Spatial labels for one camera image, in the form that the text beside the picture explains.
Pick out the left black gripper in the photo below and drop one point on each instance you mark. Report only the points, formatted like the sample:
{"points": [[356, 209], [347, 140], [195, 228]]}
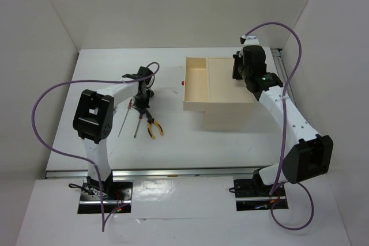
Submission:
{"points": [[141, 107]]}

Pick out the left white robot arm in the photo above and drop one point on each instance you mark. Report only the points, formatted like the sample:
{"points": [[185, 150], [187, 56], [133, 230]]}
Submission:
{"points": [[93, 119]]}

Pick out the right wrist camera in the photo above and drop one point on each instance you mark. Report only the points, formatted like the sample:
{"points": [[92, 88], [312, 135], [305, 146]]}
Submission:
{"points": [[249, 40]]}

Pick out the aluminium side rail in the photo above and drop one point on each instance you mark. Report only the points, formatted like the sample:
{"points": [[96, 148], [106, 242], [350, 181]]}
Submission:
{"points": [[278, 61]]}

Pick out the red long thin screwdriver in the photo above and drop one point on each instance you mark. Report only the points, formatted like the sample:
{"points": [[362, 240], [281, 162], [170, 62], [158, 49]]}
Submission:
{"points": [[127, 112]]}

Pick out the beige drawer cabinet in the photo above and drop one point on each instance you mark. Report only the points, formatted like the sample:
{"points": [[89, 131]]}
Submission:
{"points": [[230, 103]]}

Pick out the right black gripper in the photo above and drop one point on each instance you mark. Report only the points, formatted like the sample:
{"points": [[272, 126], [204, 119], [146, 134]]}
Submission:
{"points": [[237, 60]]}

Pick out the aluminium front rail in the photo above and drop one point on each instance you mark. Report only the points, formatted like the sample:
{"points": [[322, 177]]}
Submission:
{"points": [[165, 172]]}

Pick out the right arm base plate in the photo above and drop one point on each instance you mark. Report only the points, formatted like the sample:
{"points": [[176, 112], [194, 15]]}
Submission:
{"points": [[250, 198]]}

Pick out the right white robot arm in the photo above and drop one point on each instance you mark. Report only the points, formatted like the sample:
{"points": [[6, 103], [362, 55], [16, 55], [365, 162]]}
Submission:
{"points": [[305, 153]]}

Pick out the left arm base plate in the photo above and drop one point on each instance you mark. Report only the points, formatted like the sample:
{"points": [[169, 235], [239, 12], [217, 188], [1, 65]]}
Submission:
{"points": [[118, 198]]}

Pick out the beige top drawer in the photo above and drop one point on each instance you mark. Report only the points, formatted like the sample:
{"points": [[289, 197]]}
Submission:
{"points": [[196, 85]]}

